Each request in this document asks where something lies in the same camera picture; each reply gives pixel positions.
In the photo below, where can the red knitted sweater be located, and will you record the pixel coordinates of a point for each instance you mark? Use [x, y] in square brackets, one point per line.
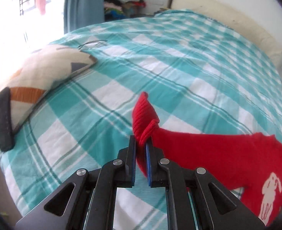
[215, 153]

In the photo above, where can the dark grey rectangular device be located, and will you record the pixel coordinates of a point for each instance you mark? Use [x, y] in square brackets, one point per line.
[4, 122]

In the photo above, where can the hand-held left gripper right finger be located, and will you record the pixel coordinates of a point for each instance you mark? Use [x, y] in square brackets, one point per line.
[148, 165]

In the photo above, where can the cream padded headboard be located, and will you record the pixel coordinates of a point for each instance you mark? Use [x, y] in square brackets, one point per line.
[227, 14]

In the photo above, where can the blue curtain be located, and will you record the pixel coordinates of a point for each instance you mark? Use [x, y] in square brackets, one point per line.
[83, 4]

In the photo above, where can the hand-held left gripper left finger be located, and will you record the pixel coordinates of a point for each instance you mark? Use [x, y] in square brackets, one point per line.
[133, 163]

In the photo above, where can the cream patterned pillow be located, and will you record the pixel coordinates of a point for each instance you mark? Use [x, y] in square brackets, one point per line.
[40, 69]

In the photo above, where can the teal checked bed sheet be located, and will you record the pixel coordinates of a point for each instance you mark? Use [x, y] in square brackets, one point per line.
[155, 64]

